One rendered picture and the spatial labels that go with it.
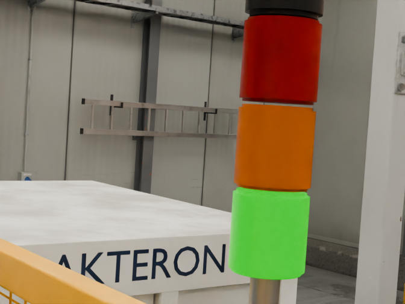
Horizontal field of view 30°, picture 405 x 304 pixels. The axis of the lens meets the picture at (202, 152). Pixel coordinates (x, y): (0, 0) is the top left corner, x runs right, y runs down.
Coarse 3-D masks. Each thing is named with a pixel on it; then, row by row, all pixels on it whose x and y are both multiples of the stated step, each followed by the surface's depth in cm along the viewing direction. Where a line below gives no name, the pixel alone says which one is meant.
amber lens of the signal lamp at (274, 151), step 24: (240, 120) 48; (264, 120) 46; (288, 120) 46; (312, 120) 48; (240, 144) 48; (264, 144) 47; (288, 144) 46; (312, 144) 48; (240, 168) 48; (264, 168) 47; (288, 168) 47
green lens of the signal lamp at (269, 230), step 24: (240, 192) 48; (264, 192) 48; (288, 192) 49; (240, 216) 48; (264, 216) 47; (288, 216) 47; (240, 240) 48; (264, 240) 47; (288, 240) 47; (240, 264) 48; (264, 264) 47; (288, 264) 47
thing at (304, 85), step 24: (264, 24) 46; (288, 24) 46; (312, 24) 47; (264, 48) 46; (288, 48) 46; (312, 48) 47; (264, 72) 46; (288, 72) 46; (312, 72) 47; (240, 96) 48; (264, 96) 46; (288, 96) 46; (312, 96) 47
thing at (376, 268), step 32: (384, 0) 296; (384, 32) 296; (384, 64) 296; (384, 96) 295; (384, 128) 295; (384, 160) 295; (384, 192) 294; (384, 224) 295; (384, 256) 296; (384, 288) 298
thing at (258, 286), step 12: (252, 0) 47; (264, 0) 46; (276, 0) 46; (288, 0) 46; (300, 0) 46; (312, 0) 46; (252, 12) 48; (264, 12) 47; (276, 12) 46; (288, 12) 46; (300, 12) 46; (312, 12) 47; (252, 288) 49; (264, 288) 48; (276, 288) 49; (252, 300) 49; (264, 300) 48; (276, 300) 49
